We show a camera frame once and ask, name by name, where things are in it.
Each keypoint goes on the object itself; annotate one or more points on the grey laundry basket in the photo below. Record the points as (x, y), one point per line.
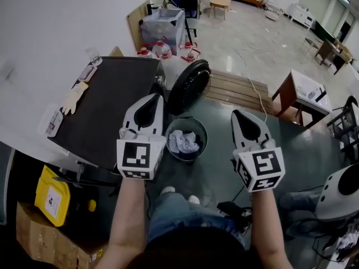
(202, 130)

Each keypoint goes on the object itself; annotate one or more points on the white rubber glove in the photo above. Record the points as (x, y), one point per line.
(73, 98)

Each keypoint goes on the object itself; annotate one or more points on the person's left forearm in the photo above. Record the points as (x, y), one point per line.
(126, 223)

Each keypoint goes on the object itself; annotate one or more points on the small cardboard sheet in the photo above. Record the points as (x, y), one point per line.
(116, 52)

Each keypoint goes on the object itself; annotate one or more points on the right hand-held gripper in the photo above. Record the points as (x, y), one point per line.
(263, 164)

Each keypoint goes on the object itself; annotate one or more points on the wooden slat platform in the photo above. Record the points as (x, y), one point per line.
(232, 88)

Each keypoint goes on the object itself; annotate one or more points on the clear plastic storage box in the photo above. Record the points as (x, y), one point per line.
(162, 27)

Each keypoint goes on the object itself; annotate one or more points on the pink lidded box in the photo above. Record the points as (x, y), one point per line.
(87, 73)

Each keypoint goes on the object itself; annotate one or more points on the large cardboard sheet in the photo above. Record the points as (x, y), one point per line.
(136, 24)

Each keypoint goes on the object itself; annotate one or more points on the yellow plastic case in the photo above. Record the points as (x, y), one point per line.
(53, 195)

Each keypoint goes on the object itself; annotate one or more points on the person's legs in blue jeans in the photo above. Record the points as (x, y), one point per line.
(185, 217)

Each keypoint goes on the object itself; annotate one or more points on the brown cardboard box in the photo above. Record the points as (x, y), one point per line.
(47, 242)

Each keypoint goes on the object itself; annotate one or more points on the white perforated shoe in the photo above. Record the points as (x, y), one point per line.
(167, 190)
(194, 199)

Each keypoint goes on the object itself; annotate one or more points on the light checked garment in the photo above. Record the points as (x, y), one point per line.
(182, 141)

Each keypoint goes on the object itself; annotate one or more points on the black waist pouch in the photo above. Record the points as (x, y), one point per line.
(232, 210)

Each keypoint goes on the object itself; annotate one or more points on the person's right forearm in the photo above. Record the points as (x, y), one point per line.
(269, 228)

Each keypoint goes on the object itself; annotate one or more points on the brown table with white top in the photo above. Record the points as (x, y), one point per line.
(305, 91)

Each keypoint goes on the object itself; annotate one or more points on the round wooden coffee table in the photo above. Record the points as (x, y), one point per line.
(220, 3)

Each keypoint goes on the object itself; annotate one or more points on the black mesh chair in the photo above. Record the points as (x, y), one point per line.
(349, 116)

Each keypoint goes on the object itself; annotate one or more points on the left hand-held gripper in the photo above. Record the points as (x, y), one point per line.
(134, 155)

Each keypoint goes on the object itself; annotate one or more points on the white round device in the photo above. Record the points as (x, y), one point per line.
(336, 197)

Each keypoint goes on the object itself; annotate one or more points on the round black washing machine door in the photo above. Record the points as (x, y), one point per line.
(189, 87)

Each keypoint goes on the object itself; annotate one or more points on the dark wooden table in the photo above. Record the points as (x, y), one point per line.
(332, 53)

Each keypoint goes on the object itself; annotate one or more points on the black washing machine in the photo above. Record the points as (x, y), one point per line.
(112, 99)

